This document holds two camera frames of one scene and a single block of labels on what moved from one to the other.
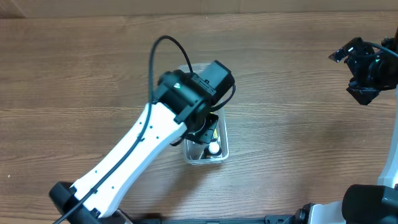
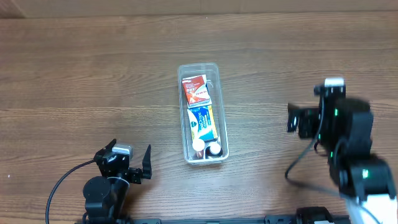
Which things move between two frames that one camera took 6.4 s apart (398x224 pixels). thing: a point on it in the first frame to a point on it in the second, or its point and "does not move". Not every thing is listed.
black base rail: (273, 219) does not move
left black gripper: (208, 133) to (131, 171)
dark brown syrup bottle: (213, 149) does not move
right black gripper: (357, 86) to (308, 120)
